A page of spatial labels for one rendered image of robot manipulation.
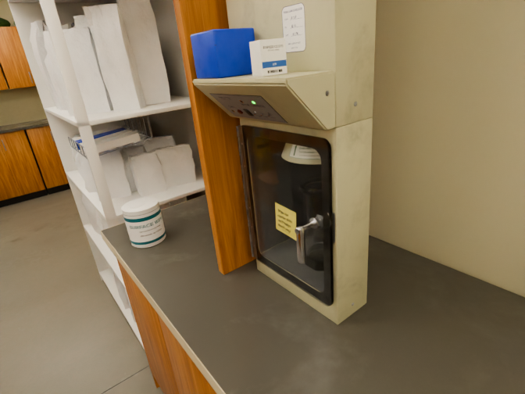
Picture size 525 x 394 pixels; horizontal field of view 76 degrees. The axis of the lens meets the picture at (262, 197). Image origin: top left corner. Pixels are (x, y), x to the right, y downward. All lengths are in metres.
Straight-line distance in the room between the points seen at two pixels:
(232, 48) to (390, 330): 0.71
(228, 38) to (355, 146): 0.33
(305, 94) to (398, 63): 0.53
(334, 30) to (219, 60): 0.23
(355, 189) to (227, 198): 0.39
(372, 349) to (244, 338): 0.29
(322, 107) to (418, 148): 0.51
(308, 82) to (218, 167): 0.43
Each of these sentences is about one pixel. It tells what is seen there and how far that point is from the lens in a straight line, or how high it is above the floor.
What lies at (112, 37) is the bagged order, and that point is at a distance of 1.76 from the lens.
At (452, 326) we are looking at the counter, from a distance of 0.93.
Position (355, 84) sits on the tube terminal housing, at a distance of 0.68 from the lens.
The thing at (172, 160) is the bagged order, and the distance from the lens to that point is 1.90.
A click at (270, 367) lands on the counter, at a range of 0.80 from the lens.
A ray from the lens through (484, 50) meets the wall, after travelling 0.98.
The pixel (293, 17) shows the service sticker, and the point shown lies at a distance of 0.71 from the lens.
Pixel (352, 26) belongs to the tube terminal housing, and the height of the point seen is 1.58.
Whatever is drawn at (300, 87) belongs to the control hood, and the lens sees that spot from 0.58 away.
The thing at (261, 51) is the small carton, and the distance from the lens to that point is 0.64.
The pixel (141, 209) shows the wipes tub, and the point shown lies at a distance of 1.26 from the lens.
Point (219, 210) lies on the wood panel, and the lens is 0.97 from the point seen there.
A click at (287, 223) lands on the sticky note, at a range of 0.82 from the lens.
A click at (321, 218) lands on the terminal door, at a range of 0.72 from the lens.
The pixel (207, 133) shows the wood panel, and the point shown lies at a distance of 0.90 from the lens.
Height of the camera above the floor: 1.55
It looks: 23 degrees down
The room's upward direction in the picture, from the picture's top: 6 degrees counter-clockwise
